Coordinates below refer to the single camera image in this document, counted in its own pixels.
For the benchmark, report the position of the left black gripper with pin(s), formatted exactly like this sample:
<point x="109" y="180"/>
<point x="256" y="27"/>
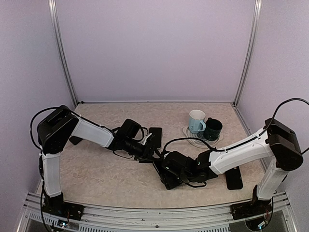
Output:
<point x="147" y="155"/>

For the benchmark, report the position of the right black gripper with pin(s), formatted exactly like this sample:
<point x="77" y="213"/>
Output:
<point x="168" y="181"/>

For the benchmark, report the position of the black phone case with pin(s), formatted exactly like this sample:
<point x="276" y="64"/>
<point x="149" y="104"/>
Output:
<point x="234" y="179"/>
<point x="169" y="180"/>

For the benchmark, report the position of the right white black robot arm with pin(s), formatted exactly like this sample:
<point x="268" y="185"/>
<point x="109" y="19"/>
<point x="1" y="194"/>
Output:
<point x="274" y="140"/>

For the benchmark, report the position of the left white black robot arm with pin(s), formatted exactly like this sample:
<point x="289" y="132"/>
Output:
<point x="58" y="127"/>

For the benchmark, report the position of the white saucer plate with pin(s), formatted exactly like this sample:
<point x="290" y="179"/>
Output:
<point x="200" y="135"/>

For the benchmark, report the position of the white blue mug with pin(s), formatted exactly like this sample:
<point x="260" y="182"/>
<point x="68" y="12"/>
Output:
<point x="196" y="121"/>

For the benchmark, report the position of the dark green mug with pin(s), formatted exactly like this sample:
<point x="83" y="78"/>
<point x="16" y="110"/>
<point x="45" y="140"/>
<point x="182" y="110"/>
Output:
<point x="213" y="129"/>

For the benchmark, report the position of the black smartphone tilted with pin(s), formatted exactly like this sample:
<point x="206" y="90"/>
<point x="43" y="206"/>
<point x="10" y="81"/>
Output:
<point x="75" y="140"/>

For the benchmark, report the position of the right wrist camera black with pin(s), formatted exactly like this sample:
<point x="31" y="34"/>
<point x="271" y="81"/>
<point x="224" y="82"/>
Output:
<point x="177" y="163"/>

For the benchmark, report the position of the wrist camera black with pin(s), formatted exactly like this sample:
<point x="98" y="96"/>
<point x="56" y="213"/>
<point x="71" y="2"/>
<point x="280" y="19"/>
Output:
<point x="177" y="163"/>
<point x="130" y="129"/>

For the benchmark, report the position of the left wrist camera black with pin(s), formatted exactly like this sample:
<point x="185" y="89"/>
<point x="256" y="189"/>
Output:
<point x="130" y="129"/>

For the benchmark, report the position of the aluminium front rail frame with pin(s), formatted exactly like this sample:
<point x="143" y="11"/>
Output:
<point x="213" y="218"/>

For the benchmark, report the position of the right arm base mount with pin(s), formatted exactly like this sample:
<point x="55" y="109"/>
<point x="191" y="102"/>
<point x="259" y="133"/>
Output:
<point x="250" y="209"/>

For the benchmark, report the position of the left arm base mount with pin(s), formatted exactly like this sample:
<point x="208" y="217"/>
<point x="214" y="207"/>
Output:
<point x="58" y="207"/>

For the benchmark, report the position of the left aluminium corner post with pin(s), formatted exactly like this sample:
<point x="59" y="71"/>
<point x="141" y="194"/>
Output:
<point x="61" y="52"/>

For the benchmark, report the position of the aluminium corner post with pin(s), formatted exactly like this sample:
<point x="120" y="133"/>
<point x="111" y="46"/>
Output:
<point x="249" y="52"/>
<point x="61" y="52"/>

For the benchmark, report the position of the right aluminium corner post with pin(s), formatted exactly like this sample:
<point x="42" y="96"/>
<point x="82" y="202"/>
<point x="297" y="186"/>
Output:
<point x="249" y="52"/>

